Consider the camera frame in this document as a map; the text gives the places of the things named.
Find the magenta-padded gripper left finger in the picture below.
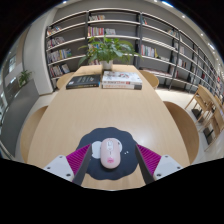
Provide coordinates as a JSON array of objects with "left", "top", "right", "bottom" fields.
[{"left": 44, "top": 143, "right": 94, "bottom": 187}]

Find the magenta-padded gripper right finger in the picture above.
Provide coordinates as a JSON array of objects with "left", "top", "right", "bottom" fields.
[{"left": 134, "top": 143, "right": 183, "bottom": 185}]

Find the pink computer mouse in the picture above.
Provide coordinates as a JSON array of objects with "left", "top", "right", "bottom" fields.
[{"left": 99, "top": 137, "right": 123, "bottom": 170}]

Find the dark cartoon-face mouse pad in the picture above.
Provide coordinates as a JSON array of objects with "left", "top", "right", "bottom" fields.
[{"left": 75, "top": 126, "right": 141, "bottom": 182}]

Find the round-backed wooden chair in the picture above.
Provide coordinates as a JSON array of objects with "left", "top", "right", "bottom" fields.
[
  {"left": 163, "top": 100, "right": 200, "bottom": 166},
  {"left": 55, "top": 71, "right": 76, "bottom": 90},
  {"left": 19, "top": 105, "right": 49, "bottom": 164},
  {"left": 138, "top": 69, "right": 161, "bottom": 90}
]

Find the group of slatted wooden chairs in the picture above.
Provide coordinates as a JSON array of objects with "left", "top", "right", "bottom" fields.
[{"left": 184, "top": 83, "right": 224, "bottom": 151}]

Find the black book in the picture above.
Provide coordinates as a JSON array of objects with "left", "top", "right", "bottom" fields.
[{"left": 65, "top": 73, "right": 102, "bottom": 90}]

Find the small green potted plant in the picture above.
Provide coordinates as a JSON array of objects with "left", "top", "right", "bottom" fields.
[{"left": 17, "top": 69, "right": 33, "bottom": 88}]

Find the white book stack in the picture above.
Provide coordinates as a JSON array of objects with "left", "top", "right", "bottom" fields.
[{"left": 101, "top": 70, "right": 144, "bottom": 91}]

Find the green potted plant white pot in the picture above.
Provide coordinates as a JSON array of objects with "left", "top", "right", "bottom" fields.
[{"left": 78, "top": 34, "right": 143, "bottom": 71}]

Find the grey bookshelf unit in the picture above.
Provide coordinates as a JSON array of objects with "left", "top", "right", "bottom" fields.
[{"left": 44, "top": 7, "right": 224, "bottom": 98}]

